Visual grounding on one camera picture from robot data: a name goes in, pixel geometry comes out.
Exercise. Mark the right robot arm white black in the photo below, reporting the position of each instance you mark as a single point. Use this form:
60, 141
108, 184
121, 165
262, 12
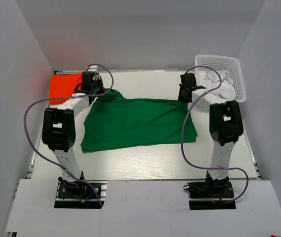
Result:
225, 124

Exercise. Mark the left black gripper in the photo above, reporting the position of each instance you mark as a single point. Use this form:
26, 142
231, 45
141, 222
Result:
100, 89

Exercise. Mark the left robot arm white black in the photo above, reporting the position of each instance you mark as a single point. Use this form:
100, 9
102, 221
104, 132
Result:
59, 132

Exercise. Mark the white plastic basket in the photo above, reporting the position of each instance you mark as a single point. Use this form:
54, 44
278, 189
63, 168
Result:
211, 68

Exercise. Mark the green t shirt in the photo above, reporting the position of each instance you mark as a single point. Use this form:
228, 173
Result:
115, 122

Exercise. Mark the folded orange t shirt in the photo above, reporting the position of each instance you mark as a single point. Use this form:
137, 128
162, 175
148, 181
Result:
63, 86

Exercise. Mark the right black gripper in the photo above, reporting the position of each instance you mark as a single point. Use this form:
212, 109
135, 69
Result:
184, 94

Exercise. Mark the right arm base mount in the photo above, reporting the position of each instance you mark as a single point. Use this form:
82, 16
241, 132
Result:
201, 197

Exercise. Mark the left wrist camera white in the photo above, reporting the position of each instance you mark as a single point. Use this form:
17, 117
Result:
92, 68

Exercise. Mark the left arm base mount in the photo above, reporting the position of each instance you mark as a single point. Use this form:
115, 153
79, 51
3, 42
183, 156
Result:
78, 195

